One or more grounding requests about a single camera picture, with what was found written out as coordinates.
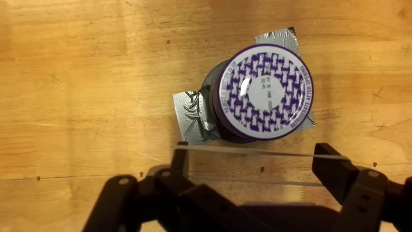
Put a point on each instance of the dark bottle with purple lid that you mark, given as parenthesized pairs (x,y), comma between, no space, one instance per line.
(264,91)

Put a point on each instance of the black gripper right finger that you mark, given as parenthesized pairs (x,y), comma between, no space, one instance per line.
(367,196)

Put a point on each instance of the grey duct tape piece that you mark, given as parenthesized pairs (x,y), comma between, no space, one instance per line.
(196,118)

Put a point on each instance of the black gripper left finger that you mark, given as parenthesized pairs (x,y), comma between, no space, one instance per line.
(168,196)

